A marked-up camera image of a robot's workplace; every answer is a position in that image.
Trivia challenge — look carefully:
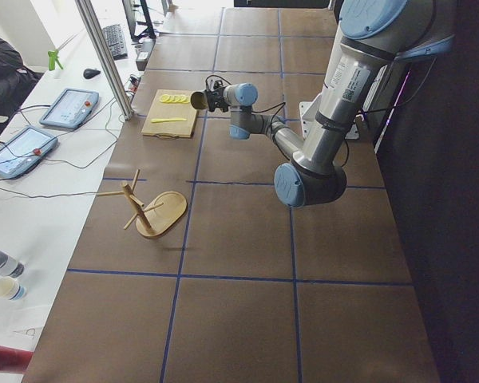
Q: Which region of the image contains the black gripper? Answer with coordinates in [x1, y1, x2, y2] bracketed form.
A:
[204, 79, 228, 113]

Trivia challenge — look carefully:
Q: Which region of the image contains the blue mug yellow inside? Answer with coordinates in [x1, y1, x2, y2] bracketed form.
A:
[190, 91, 208, 110]

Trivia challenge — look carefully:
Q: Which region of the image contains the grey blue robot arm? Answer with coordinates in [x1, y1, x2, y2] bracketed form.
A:
[190, 1, 458, 207]

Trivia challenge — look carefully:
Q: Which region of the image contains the wooden cup storage rack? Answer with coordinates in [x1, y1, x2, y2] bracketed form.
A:
[97, 169, 188, 239]

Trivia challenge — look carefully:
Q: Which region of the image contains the paper cup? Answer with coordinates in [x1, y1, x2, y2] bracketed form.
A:
[0, 277, 26, 301]

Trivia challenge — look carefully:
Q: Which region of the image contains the yellow plastic knife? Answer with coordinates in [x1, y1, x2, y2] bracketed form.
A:
[150, 117, 187, 124]

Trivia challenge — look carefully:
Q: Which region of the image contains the bamboo cutting board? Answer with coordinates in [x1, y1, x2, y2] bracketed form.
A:
[141, 89, 197, 138]

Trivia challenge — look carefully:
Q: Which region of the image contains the lemon slice farthest from robot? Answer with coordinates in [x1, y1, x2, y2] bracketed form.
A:
[160, 94, 171, 104]

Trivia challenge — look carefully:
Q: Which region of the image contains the grey power strip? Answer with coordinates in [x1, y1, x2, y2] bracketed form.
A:
[136, 38, 156, 71]

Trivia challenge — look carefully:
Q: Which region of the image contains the black monitor stand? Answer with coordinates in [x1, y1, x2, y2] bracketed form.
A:
[121, 0, 158, 42]

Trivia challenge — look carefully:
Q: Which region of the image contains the black keyboard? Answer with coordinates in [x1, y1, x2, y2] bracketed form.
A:
[101, 24, 128, 60]

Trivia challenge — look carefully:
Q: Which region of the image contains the black computer mouse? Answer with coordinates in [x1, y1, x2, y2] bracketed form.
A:
[83, 68, 101, 79]

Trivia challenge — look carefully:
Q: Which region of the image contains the far teach pendant tablet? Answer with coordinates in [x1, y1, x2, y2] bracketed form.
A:
[39, 88, 99, 130]

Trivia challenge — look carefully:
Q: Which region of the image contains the teach pendant tablet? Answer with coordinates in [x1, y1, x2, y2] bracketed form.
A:
[0, 126, 58, 180]
[39, 88, 99, 130]

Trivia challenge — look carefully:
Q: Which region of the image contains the near teach pendant tablet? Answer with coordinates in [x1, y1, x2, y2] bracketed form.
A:
[0, 126, 58, 180]

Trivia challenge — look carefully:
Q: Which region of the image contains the person in black jacket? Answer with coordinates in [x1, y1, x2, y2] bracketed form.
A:
[0, 38, 42, 133]

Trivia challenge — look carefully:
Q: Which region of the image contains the clear plastic bottle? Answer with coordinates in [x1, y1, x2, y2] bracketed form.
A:
[0, 251, 25, 278]

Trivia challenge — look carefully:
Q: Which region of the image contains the red object at edge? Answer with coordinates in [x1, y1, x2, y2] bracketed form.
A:
[0, 345, 34, 374]

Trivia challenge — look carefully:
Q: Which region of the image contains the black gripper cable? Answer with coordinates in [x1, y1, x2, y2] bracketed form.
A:
[205, 73, 287, 120]

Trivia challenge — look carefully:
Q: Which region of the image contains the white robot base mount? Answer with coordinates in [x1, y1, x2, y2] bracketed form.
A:
[299, 97, 339, 139]

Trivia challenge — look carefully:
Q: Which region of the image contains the aluminium frame post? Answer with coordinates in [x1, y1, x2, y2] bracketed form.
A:
[75, 0, 134, 120]

